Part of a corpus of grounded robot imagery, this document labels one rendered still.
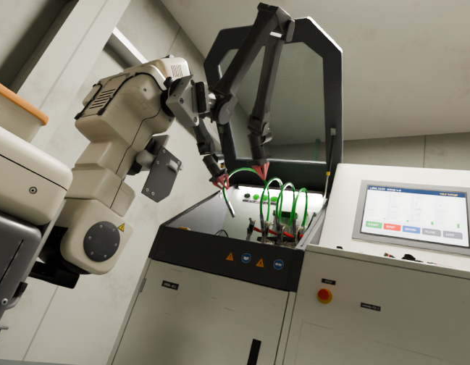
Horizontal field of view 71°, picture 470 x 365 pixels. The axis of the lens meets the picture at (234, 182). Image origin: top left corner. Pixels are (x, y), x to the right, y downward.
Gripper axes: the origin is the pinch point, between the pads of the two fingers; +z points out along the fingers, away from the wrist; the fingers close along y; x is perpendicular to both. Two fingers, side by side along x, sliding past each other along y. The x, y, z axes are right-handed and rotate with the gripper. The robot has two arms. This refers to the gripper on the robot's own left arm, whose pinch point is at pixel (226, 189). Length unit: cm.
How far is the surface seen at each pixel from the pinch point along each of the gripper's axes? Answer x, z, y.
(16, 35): 29, -172, 71
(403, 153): -316, 48, 60
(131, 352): 70, 40, 19
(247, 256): 24.6, 31.9, -19.4
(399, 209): -39, 51, -50
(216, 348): 51, 53, -10
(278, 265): 21, 41, -29
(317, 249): 10, 43, -41
